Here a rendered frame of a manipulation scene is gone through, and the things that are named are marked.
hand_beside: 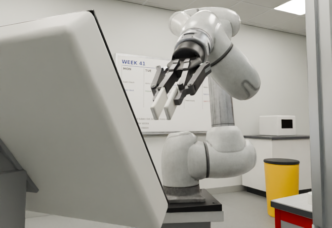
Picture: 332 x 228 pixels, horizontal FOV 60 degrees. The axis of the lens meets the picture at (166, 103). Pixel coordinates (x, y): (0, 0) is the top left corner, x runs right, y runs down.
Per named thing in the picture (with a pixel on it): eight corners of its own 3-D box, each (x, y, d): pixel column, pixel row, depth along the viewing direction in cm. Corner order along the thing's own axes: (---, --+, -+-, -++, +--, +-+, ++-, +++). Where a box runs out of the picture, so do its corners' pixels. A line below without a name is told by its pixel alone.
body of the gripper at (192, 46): (170, 42, 71) (158, 60, 64) (204, 38, 67) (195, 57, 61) (177, 68, 75) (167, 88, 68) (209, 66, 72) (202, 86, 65)
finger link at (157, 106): (164, 86, 58) (161, 87, 58) (153, 108, 53) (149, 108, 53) (168, 99, 60) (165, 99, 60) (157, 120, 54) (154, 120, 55)
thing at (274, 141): (239, 191, 468) (238, 115, 477) (290, 184, 518) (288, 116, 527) (273, 202, 403) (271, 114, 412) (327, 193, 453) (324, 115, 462)
